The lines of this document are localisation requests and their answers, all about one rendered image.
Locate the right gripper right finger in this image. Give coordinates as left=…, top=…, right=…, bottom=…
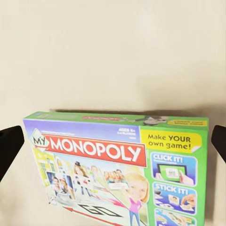
left=211, top=125, right=226, bottom=163

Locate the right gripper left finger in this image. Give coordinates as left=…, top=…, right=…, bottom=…
left=0, top=125, right=24, bottom=182

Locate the board game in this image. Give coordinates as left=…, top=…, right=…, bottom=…
left=23, top=111, right=209, bottom=226

